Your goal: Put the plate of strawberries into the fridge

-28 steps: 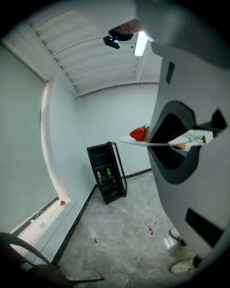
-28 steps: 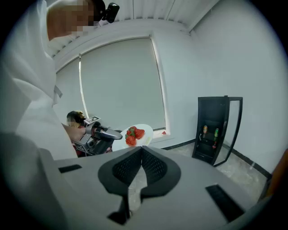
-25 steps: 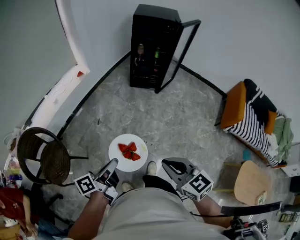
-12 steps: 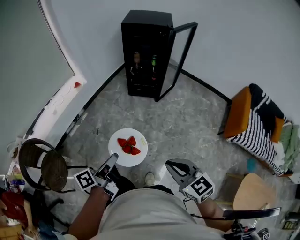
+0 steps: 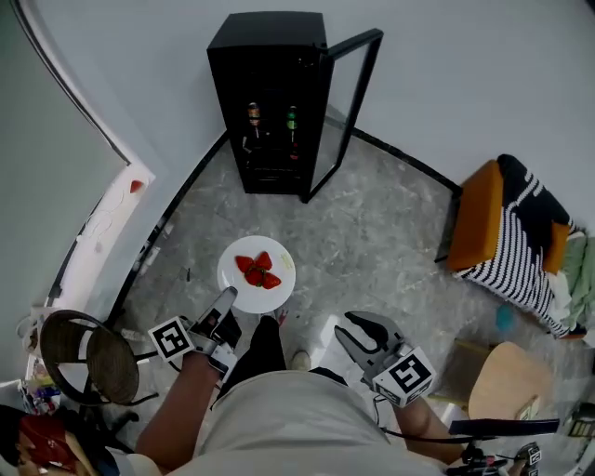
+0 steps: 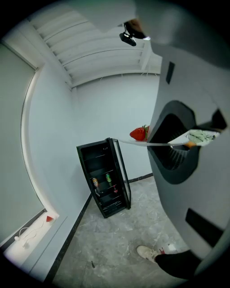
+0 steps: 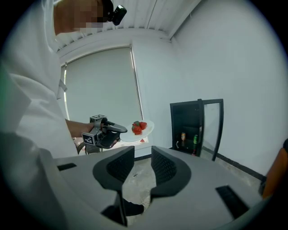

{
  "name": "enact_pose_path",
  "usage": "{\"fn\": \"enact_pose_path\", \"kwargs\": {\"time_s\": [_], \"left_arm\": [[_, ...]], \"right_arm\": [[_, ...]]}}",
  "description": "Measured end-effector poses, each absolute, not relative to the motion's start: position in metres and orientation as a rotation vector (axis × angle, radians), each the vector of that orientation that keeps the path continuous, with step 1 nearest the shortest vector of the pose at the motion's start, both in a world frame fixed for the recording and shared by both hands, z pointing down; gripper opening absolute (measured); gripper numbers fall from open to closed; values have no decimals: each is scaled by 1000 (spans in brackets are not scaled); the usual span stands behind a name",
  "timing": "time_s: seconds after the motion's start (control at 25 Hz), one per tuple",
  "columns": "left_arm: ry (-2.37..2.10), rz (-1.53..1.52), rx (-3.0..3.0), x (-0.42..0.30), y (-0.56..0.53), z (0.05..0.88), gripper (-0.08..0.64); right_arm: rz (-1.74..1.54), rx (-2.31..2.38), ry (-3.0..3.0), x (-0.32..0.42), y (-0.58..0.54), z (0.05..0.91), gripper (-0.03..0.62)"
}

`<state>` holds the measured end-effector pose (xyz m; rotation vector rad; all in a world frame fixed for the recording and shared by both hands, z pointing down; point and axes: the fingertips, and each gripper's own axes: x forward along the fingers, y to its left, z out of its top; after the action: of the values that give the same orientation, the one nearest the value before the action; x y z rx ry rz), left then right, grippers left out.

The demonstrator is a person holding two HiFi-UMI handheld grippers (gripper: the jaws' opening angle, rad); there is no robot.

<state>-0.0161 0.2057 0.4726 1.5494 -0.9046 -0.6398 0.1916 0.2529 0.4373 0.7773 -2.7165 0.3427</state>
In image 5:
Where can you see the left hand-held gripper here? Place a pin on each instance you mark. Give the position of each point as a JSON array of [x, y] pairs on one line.
[[218, 341]]

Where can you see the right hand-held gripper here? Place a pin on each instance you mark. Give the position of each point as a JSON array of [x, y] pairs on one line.
[[404, 372]]

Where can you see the white plate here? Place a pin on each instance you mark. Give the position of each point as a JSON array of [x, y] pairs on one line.
[[260, 300]]

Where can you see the red strawberry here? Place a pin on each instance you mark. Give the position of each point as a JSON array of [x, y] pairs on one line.
[[271, 281], [264, 260], [243, 263], [254, 277]]

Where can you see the black fridge with glass door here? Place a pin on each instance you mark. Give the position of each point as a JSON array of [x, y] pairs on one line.
[[267, 60]]

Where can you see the person's right forearm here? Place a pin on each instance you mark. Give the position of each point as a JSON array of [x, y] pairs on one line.
[[425, 425]]

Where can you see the person's left forearm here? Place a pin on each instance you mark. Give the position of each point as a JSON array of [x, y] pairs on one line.
[[179, 409]]

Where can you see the person's black trousers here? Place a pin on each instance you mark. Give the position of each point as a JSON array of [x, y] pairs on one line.
[[265, 348]]

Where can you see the person's light shoe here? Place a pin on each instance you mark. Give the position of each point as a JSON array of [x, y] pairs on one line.
[[300, 360]]

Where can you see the person's light shirt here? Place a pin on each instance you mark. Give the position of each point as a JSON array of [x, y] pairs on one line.
[[297, 427]]

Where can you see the dark wicker chair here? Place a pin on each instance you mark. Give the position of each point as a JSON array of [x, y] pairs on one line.
[[100, 358]]

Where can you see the teal small object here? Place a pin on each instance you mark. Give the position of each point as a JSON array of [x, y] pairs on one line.
[[504, 318]]

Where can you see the white board panel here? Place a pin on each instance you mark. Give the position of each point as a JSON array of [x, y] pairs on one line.
[[100, 232]]

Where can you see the light wooden stool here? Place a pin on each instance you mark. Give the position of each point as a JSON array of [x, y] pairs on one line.
[[509, 381]]

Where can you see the black flat bar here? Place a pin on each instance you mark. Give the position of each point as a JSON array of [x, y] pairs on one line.
[[504, 426]]

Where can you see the orange upholstered chair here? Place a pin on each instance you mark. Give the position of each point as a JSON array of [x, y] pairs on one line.
[[479, 218]]

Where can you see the red label bottle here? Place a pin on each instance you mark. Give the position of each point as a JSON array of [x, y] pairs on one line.
[[294, 151]]

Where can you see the black white striped blanket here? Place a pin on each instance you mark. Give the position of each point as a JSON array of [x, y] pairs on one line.
[[525, 241]]

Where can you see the orange label bottle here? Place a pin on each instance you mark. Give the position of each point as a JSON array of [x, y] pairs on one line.
[[253, 115]]

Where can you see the green label bottle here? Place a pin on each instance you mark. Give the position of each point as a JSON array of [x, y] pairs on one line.
[[292, 118]]

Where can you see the white cloth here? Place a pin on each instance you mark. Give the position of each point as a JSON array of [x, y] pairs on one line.
[[560, 297]]

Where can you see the pile of colourful packets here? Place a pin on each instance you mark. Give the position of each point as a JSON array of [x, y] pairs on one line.
[[42, 395]]

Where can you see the spare gripper device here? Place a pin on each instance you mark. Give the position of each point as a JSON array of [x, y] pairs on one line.
[[530, 460]]

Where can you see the red bag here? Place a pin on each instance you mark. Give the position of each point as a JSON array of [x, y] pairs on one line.
[[46, 441]]

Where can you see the green cloth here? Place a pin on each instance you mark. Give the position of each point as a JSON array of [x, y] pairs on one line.
[[583, 279]]

